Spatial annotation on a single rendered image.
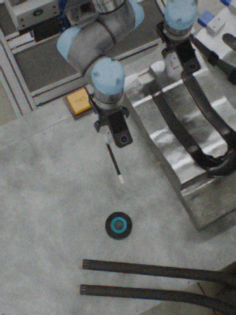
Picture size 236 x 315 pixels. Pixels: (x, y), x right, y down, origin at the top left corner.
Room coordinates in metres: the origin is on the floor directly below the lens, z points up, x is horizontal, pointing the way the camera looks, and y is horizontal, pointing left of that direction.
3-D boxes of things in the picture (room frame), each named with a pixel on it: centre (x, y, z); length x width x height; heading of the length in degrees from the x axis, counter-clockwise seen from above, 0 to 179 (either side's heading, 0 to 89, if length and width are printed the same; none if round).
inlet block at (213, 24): (0.97, -0.25, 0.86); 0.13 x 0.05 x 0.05; 48
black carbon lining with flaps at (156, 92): (0.60, -0.23, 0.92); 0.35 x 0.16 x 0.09; 31
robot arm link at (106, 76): (0.57, 0.03, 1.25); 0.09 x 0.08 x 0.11; 46
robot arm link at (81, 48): (0.65, 0.09, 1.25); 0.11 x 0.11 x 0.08; 46
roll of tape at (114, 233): (0.30, -0.02, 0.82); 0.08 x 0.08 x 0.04
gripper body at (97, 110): (0.58, 0.03, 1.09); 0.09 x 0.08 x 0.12; 31
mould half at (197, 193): (0.58, -0.23, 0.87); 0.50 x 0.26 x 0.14; 31
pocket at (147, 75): (0.75, -0.07, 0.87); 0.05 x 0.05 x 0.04; 31
